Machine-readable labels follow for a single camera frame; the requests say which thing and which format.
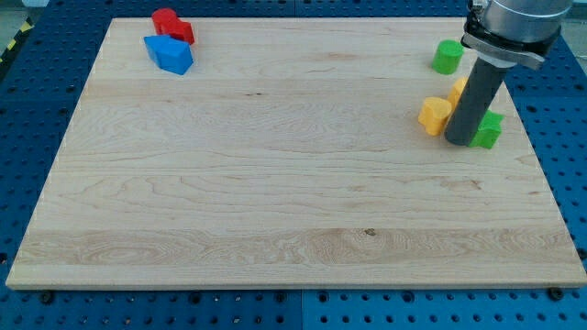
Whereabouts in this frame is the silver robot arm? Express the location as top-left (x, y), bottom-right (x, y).
top-left (461, 0), bottom-right (572, 70)

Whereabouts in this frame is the yellow heart block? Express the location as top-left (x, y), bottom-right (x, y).
top-left (417, 96), bottom-right (453, 136)

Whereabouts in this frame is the wooden board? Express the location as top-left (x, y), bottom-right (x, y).
top-left (6, 17), bottom-right (586, 291)

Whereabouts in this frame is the yellow block behind pusher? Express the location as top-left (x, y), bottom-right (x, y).
top-left (447, 77), bottom-right (468, 110)

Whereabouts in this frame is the blue block behind pentagon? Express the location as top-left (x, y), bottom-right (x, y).
top-left (143, 35), bottom-right (168, 65)

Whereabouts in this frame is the green cylinder block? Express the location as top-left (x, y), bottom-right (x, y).
top-left (431, 39), bottom-right (464, 75)

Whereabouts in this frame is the red block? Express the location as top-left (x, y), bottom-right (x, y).
top-left (151, 7), bottom-right (195, 45)

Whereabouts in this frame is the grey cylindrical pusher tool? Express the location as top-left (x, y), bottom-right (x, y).
top-left (444, 58), bottom-right (508, 146)

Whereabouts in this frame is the green star block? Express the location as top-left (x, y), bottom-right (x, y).
top-left (469, 110), bottom-right (504, 149)

